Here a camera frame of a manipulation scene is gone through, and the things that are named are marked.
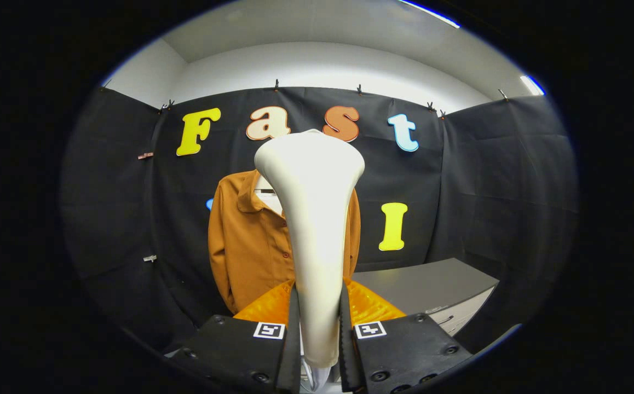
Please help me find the grey cabinet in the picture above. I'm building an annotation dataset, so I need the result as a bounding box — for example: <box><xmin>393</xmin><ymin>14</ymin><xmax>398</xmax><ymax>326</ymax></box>
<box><xmin>351</xmin><ymin>258</ymin><xmax>499</xmax><ymax>337</ymax></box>

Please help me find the white mannequin torso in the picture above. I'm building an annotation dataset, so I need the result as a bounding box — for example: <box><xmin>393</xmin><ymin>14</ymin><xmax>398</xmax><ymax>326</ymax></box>
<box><xmin>257</xmin><ymin>193</ymin><xmax>285</xmax><ymax>217</ymax></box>

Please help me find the row of black clips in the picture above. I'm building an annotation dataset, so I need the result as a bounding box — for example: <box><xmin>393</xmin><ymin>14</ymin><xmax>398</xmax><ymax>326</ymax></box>
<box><xmin>103</xmin><ymin>78</ymin><xmax>509</xmax><ymax>118</ymax></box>

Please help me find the long ceiling light panel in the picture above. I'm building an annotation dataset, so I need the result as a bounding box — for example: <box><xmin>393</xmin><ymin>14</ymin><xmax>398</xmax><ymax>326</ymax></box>
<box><xmin>399</xmin><ymin>0</ymin><xmax>461</xmax><ymax>29</ymax></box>

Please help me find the brown button-up shirt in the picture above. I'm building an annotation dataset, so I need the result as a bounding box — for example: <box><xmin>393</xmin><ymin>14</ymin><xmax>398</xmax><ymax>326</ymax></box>
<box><xmin>208</xmin><ymin>170</ymin><xmax>361</xmax><ymax>315</ymax></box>

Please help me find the white garment steamer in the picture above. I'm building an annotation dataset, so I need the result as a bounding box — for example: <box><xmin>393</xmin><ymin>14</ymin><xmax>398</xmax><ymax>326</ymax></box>
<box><xmin>253</xmin><ymin>129</ymin><xmax>366</xmax><ymax>392</ymax></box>

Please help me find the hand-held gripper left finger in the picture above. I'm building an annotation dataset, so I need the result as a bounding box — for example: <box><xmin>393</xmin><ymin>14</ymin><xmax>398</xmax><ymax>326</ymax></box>
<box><xmin>177</xmin><ymin>279</ymin><xmax>301</xmax><ymax>394</ymax></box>

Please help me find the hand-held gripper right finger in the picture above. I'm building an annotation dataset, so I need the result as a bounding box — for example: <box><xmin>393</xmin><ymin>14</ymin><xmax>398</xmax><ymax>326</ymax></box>
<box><xmin>339</xmin><ymin>277</ymin><xmax>474</xmax><ymax>394</ymax></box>

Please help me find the small ceiling light panel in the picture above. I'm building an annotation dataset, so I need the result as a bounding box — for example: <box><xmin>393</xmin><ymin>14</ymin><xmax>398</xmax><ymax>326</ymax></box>
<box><xmin>520</xmin><ymin>75</ymin><xmax>546</xmax><ymax>96</ymax></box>

